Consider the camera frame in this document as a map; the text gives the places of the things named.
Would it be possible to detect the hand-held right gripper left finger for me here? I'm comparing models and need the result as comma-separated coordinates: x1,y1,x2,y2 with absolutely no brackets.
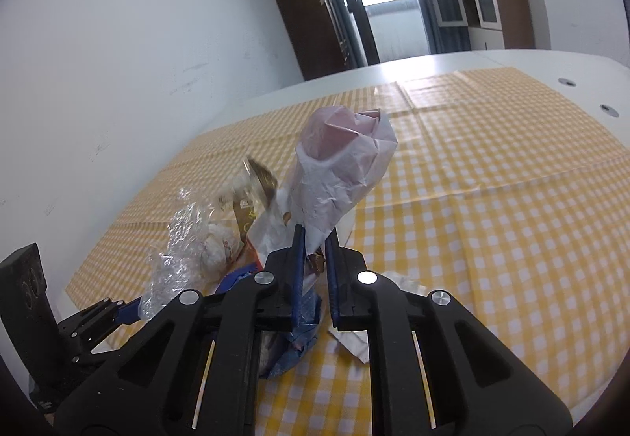
52,224,308,436

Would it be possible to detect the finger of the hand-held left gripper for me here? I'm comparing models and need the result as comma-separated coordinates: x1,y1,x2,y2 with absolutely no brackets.
68,325,130,366
57,297,146,336

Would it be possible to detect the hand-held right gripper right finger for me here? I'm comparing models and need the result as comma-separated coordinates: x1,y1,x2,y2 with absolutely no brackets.
324,233,574,436

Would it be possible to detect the clear plastic wrap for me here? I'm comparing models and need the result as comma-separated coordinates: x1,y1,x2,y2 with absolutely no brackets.
139,187,248,321

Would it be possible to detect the blue snack wrapper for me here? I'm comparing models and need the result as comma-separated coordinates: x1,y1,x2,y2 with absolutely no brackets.
213,264,324,381

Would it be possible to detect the white paper bag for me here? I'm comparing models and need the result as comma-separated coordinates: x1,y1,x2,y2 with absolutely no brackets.
245,105,397,300

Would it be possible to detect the gold snack wrapper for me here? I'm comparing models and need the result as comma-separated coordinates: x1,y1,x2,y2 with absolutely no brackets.
230,157,282,246

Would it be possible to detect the yellow checkered tablecloth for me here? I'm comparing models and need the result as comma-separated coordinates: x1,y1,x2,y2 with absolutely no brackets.
64,67,630,436

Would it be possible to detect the brown wooden wardrobe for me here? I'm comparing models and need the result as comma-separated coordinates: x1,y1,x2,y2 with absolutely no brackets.
261,0,368,82

